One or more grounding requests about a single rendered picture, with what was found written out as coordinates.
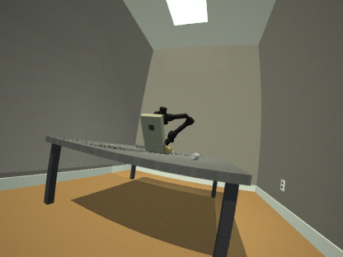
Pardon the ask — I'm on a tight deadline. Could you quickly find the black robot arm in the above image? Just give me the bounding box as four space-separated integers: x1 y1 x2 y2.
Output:
154 106 195 146

